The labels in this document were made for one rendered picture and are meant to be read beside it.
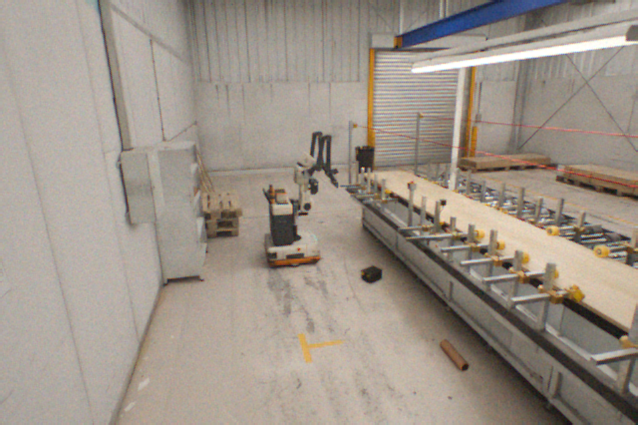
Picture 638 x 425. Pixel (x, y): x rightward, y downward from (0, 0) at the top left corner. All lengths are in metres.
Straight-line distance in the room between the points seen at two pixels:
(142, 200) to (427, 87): 9.71
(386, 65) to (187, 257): 8.42
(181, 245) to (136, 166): 1.41
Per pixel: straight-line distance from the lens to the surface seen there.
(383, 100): 11.33
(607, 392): 2.44
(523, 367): 3.28
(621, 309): 2.72
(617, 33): 2.63
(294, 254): 4.70
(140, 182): 3.42
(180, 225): 4.43
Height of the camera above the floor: 2.06
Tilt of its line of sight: 17 degrees down
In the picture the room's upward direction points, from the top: 1 degrees counter-clockwise
